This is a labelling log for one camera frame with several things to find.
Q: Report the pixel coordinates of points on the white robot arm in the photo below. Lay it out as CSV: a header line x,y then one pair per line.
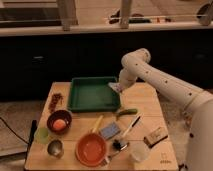
x,y
192,99

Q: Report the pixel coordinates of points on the orange egg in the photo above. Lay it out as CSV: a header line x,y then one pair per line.
x,y
59,125

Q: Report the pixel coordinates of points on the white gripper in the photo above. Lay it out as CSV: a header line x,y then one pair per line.
x,y
125,84

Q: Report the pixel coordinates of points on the light blue towel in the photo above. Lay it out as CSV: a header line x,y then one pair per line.
x,y
115,87

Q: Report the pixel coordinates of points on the small metal cup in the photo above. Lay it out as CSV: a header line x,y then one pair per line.
x,y
55,148

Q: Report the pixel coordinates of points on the white plastic cup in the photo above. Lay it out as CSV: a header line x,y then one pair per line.
x,y
139,151

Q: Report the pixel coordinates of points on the red dried chili bunch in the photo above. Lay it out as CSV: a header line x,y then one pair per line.
x,y
55,99

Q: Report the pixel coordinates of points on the tan black blackboard eraser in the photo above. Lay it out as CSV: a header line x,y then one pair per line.
x,y
155,137

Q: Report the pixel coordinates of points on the light green plastic cup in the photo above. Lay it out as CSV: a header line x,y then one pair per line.
x,y
42,135

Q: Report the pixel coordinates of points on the blue sponge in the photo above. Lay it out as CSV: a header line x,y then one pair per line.
x,y
109,131

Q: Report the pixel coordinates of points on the dark red bowl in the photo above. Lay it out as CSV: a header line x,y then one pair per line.
x,y
59,114

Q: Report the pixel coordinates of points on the green plastic tray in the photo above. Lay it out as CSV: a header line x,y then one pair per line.
x,y
92,94

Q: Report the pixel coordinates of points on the black metal clip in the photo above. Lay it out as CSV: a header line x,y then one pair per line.
x,y
120,145

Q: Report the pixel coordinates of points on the orange frying pan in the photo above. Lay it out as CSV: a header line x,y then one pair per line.
x,y
91,148

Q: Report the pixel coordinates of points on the green chili pepper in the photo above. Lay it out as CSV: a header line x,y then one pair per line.
x,y
132,111

